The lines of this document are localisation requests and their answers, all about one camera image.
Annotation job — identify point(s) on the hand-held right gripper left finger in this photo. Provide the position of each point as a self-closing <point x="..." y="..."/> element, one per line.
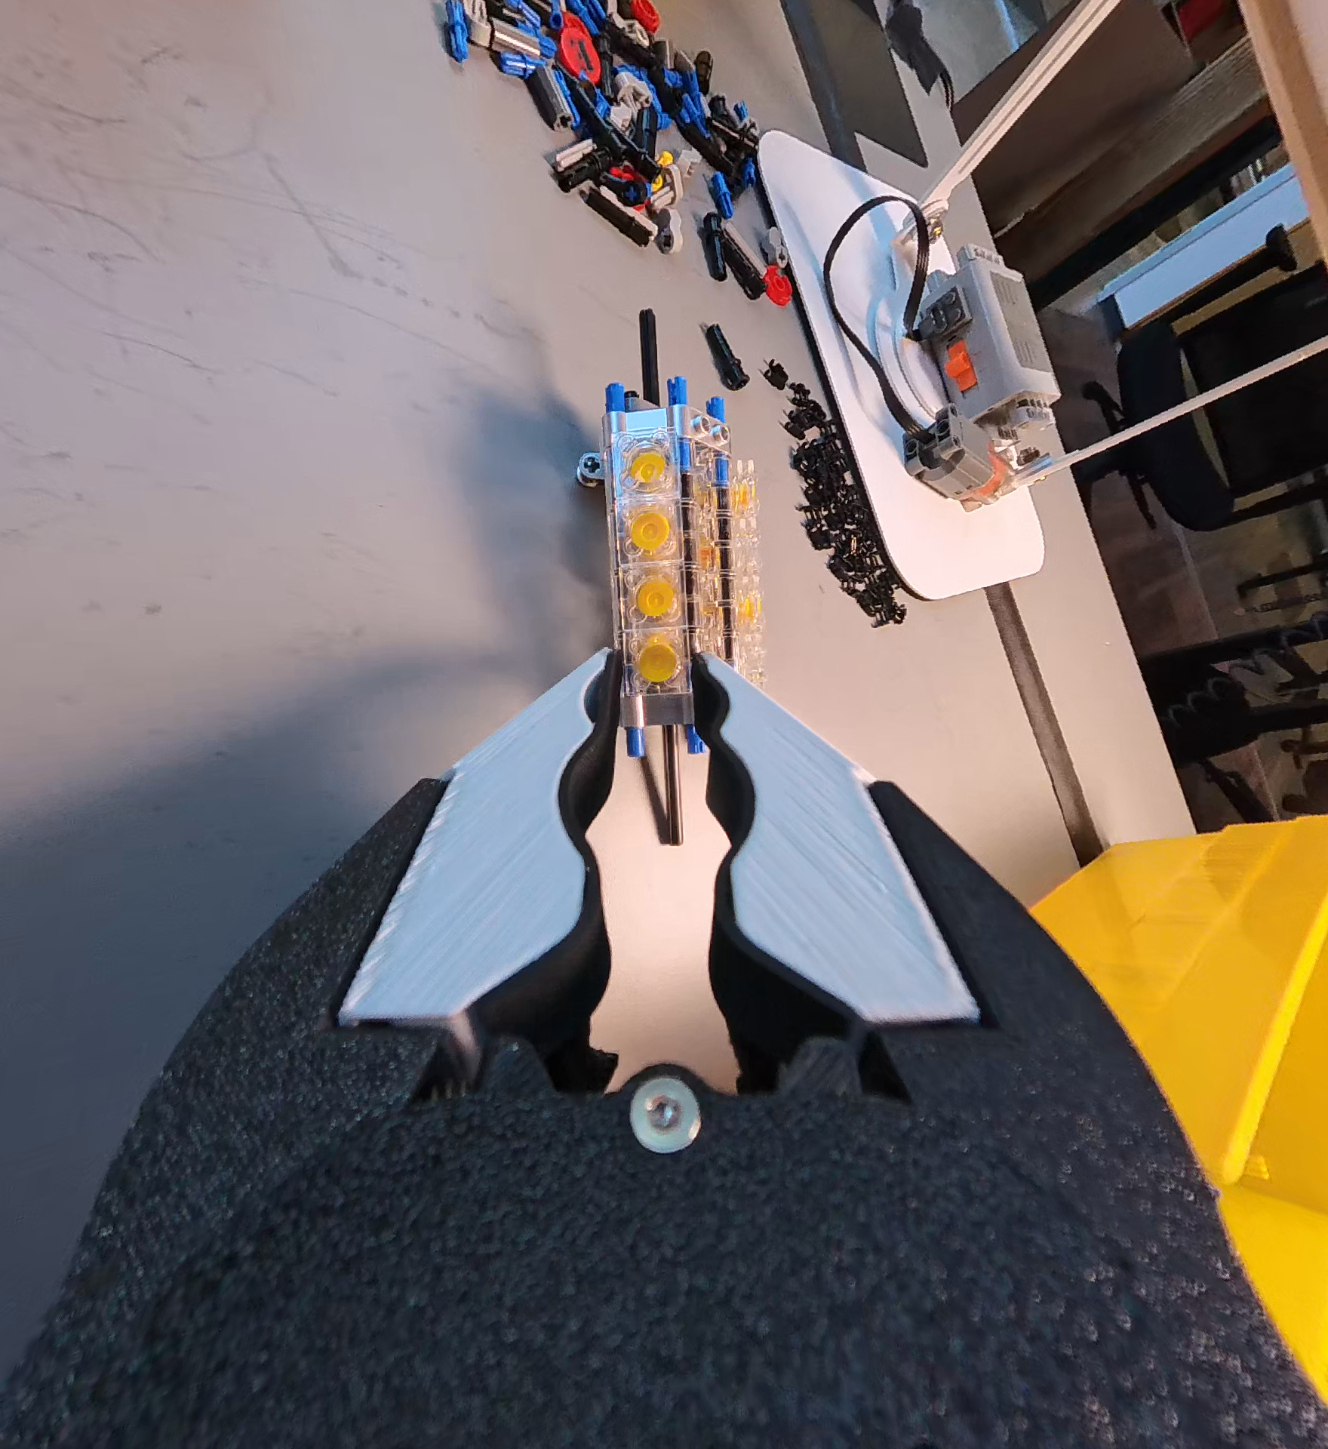
<point x="483" y="894"/>

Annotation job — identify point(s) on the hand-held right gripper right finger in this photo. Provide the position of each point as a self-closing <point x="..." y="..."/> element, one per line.
<point x="845" y="894"/>

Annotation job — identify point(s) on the clear brick engine assembly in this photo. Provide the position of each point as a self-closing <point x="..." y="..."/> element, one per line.
<point x="653" y="532"/>

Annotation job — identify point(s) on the pile of mixed brick parts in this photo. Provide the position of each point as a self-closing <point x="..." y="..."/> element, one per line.
<point x="620" y="90"/>

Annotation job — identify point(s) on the grey desk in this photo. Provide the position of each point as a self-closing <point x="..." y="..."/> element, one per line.
<point x="223" y="452"/>

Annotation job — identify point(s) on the yellow plastic bin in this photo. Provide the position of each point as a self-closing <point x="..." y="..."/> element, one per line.
<point x="1207" y="962"/>

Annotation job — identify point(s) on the pile of black pins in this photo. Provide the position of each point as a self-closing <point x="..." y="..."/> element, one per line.
<point x="845" y="510"/>

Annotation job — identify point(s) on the single black connector pin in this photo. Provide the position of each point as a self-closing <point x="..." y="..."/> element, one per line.
<point x="725" y="356"/>

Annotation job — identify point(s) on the black office chair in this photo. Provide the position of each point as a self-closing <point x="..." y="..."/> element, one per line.
<point x="1174" y="430"/>

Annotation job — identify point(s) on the grey motor brick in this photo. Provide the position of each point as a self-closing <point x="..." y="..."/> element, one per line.
<point x="999" y="340"/>

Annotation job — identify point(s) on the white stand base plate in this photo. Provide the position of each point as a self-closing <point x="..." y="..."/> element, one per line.
<point x="959" y="544"/>

